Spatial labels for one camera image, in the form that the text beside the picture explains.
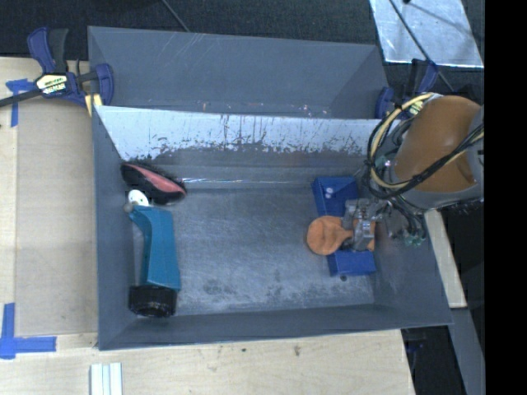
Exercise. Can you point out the blue box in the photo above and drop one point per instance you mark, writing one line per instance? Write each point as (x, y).
(331, 196)

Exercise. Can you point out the orange round soft thing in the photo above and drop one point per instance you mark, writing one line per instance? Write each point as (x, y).
(325, 235)

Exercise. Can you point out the teal spray head, black cap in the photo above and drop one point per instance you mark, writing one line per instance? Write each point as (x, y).
(158, 241)

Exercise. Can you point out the pale wood flat board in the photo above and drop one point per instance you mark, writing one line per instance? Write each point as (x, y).
(53, 220)

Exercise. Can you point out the grey metal bin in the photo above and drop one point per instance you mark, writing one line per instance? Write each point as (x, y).
(247, 241)

